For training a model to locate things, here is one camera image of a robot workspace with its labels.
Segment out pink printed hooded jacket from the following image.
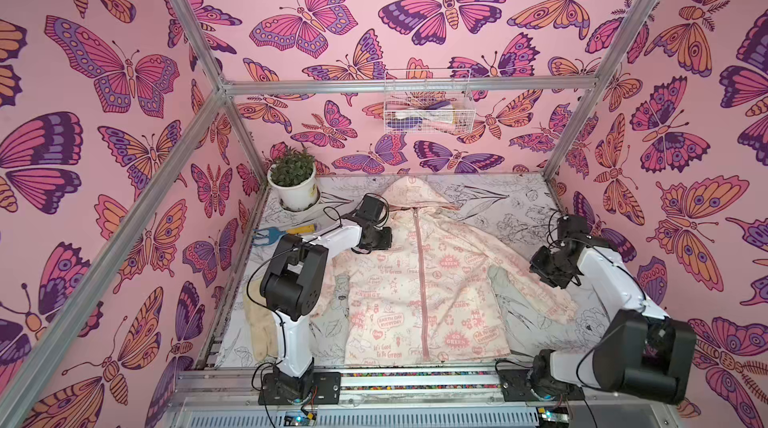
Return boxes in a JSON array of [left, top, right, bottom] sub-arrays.
[[311, 177, 577, 366]]

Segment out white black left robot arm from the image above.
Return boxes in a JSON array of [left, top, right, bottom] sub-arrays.
[[259, 194, 393, 401]]

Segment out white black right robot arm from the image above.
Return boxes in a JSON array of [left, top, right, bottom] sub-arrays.
[[528, 215, 697, 405]]

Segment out potted green plant white pot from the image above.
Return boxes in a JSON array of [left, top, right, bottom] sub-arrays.
[[267, 148, 320, 212]]

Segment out blue yellow garden hand rake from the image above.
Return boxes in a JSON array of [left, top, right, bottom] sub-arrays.
[[251, 224, 317, 247]]

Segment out beige work glove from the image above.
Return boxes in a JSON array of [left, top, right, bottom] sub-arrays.
[[243, 286, 278, 361]]

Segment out white wire wall basket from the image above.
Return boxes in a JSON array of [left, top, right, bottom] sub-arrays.
[[380, 77, 476, 136]]

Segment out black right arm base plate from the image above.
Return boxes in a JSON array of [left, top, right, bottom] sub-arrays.
[[497, 368, 585, 403]]

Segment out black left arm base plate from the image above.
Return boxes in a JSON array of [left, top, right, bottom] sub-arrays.
[[258, 371, 341, 405]]

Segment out aluminium front rail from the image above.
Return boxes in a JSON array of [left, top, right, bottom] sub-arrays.
[[160, 364, 685, 427]]

